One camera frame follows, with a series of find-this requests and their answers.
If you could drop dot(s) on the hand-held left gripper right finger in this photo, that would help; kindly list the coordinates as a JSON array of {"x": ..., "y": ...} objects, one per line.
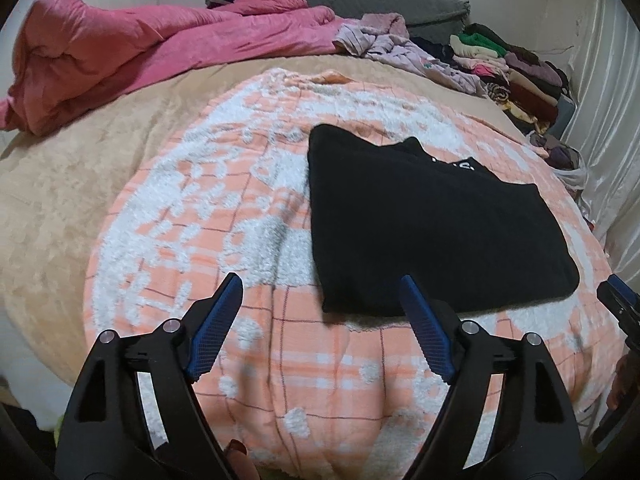
[{"x": 425, "y": 330}]

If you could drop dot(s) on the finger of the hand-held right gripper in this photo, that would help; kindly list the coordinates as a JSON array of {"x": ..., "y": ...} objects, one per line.
[{"x": 622, "y": 305}]

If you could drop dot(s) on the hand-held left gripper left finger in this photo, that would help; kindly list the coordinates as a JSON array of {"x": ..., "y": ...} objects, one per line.
[{"x": 215, "y": 330}]

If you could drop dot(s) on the black sweater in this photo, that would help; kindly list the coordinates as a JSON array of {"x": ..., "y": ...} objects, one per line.
[{"x": 425, "y": 230}]

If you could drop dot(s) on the plastic bag of clothes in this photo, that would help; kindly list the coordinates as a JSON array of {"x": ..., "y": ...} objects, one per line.
[{"x": 560, "y": 160}]

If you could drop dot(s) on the pile of folded clothes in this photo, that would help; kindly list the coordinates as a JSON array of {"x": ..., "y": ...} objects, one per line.
[{"x": 520, "y": 75}]

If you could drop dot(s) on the lavender striped clothes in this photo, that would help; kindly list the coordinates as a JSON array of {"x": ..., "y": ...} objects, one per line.
[{"x": 415, "y": 57}]

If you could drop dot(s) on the person's right hand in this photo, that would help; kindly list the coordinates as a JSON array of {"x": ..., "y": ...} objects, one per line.
[{"x": 625, "y": 375}]

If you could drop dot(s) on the person's left hand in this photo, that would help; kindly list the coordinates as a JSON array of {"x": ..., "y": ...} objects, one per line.
[{"x": 240, "y": 460}]

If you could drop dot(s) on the peach white checked blanket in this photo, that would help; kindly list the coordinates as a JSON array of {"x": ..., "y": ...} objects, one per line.
[{"x": 200, "y": 220}]

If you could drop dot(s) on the beige bed sheet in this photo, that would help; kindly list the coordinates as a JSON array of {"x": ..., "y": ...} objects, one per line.
[{"x": 60, "y": 200}]

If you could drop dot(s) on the white curtain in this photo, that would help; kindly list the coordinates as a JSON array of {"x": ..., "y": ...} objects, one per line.
[{"x": 610, "y": 85}]

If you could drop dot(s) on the pink quilt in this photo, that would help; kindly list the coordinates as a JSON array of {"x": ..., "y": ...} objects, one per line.
[{"x": 100, "y": 55}]

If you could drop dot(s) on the mauve fuzzy garment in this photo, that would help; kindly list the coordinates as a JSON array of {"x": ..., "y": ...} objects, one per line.
[{"x": 382, "y": 24}]

